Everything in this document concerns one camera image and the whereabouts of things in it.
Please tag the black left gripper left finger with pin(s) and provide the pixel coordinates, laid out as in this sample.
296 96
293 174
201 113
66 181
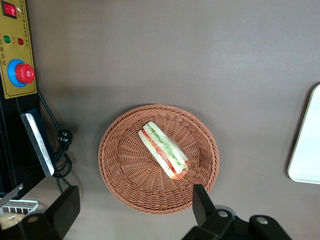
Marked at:
65 210

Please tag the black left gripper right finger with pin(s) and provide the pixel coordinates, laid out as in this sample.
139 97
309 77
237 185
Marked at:
203 207

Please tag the sandwich with lettuce tomato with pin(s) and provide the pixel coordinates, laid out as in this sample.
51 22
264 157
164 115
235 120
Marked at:
162 150

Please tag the brown round wicker basket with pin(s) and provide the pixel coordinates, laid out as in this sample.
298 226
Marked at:
130 175

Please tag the beige plastic serving tray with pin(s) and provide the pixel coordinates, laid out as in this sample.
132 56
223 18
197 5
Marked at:
306 155

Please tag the silver metal lever bar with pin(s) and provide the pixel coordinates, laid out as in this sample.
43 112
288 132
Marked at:
11 196

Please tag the silver sealing bar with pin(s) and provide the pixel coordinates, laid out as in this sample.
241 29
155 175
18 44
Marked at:
40 145

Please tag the black sealing machine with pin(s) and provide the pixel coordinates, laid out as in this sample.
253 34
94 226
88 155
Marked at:
12 140

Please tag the red emergency stop button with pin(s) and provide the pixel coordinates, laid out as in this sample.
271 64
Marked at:
24 73

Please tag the yellow machine control panel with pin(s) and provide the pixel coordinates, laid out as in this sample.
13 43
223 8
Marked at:
17 52

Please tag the red indicator light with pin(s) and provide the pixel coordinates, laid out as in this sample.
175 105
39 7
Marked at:
21 41

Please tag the green indicator light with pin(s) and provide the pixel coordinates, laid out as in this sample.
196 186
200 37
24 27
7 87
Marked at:
7 39

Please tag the red rocker power switch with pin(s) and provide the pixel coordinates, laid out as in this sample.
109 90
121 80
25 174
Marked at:
9 10

